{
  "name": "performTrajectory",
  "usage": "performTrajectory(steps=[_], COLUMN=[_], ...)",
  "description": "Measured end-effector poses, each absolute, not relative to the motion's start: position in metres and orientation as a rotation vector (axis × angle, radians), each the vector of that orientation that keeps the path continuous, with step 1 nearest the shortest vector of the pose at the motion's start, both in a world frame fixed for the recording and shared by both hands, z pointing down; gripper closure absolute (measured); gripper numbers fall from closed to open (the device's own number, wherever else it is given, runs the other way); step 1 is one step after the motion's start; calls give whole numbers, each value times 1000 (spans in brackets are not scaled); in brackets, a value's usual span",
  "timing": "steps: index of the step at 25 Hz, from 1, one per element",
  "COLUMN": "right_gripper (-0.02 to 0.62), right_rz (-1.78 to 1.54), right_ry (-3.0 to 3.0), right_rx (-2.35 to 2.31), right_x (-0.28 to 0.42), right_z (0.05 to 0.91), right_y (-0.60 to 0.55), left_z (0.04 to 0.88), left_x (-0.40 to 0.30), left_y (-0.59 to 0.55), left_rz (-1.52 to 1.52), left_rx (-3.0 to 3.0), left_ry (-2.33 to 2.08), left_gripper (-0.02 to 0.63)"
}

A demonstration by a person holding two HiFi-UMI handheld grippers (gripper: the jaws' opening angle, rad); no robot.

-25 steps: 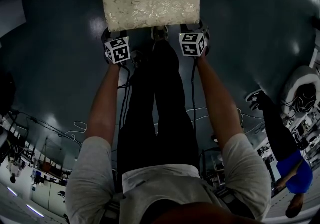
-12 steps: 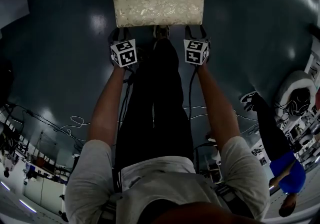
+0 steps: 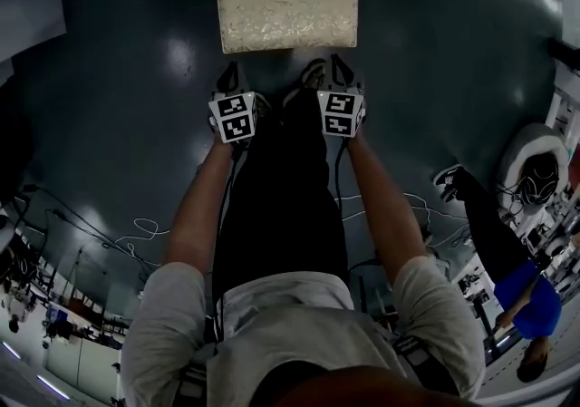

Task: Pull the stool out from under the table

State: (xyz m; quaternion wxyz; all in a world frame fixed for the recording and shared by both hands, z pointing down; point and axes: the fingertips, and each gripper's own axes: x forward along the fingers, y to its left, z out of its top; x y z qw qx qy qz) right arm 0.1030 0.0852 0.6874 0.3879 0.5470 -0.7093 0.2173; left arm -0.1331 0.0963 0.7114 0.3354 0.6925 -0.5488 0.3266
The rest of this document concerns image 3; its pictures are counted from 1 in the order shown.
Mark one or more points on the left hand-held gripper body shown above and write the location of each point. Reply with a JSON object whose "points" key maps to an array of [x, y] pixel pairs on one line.
{"points": [[235, 117]]}

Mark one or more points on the person's left shoe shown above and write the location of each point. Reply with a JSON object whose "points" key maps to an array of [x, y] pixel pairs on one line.
{"points": [[263, 107]]}

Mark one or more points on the person's right shoe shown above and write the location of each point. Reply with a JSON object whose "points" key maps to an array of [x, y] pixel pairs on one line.
{"points": [[308, 79]]}

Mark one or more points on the person's left forearm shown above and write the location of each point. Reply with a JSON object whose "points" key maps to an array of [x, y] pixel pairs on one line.
{"points": [[201, 210]]}

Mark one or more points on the person's grey shirt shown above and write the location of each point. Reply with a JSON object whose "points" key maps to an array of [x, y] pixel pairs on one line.
{"points": [[294, 319]]}

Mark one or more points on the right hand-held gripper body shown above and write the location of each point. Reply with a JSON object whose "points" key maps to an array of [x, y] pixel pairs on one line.
{"points": [[340, 113]]}

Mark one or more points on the person's shoe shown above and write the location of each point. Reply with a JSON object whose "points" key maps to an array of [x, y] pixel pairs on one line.
{"points": [[308, 79], [263, 107]]}

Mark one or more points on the cream floral cushioned stool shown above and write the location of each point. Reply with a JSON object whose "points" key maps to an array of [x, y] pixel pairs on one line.
{"points": [[286, 2]]}

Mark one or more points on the person's black trousers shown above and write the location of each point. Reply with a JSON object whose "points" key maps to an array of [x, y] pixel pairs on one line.
{"points": [[281, 215]]}

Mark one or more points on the person's right forearm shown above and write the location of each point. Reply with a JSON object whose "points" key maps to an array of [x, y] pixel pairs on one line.
{"points": [[385, 210]]}

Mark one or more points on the white fluffy round chair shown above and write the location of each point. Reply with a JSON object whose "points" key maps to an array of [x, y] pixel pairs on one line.
{"points": [[512, 156]]}

